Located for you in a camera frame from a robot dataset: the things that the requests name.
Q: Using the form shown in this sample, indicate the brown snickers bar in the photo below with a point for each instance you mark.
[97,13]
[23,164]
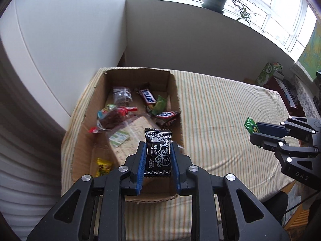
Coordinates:
[144,91]

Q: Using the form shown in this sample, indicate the green red candy wrapper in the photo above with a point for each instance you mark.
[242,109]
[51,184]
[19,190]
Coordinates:
[158,108]

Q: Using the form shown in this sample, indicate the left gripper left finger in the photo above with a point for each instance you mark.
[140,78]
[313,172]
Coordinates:
[127,180]

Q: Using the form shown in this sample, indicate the striped table cloth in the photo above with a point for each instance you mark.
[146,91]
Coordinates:
[213,112]

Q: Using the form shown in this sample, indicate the small green packet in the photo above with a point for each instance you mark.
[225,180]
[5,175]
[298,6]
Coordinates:
[251,126]

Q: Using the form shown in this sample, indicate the dark side table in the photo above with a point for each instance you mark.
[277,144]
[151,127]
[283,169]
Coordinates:
[294,109]

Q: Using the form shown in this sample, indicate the brown cardboard box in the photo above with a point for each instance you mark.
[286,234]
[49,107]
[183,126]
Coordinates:
[82,148]

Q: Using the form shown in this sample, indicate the white cabinet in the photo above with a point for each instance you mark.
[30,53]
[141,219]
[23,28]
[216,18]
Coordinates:
[68,40]

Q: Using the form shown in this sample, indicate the black white candy packet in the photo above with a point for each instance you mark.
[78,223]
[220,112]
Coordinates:
[158,162]

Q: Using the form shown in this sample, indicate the large cracker pack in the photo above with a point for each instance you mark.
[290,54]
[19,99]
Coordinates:
[125,138]

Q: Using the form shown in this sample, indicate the green tissue box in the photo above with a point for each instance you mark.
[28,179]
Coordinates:
[267,73]

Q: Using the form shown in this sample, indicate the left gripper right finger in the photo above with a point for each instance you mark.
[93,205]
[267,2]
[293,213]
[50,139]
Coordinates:
[191,180]

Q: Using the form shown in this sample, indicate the potted spider plant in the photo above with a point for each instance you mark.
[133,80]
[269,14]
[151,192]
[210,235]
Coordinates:
[217,6]

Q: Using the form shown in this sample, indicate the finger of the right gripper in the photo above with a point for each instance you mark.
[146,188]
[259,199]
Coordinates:
[301,128]
[279,145]

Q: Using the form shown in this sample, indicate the red dark jujube packet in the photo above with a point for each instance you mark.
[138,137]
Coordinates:
[114,118]

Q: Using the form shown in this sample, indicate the chinese snickers bar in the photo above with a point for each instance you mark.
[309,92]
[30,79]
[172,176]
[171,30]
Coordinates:
[166,118]

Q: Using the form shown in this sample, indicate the orange blue small candy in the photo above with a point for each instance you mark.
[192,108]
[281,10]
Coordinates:
[102,113]

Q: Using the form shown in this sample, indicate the yellow snack packet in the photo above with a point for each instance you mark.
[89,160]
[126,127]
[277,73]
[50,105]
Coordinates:
[104,167]

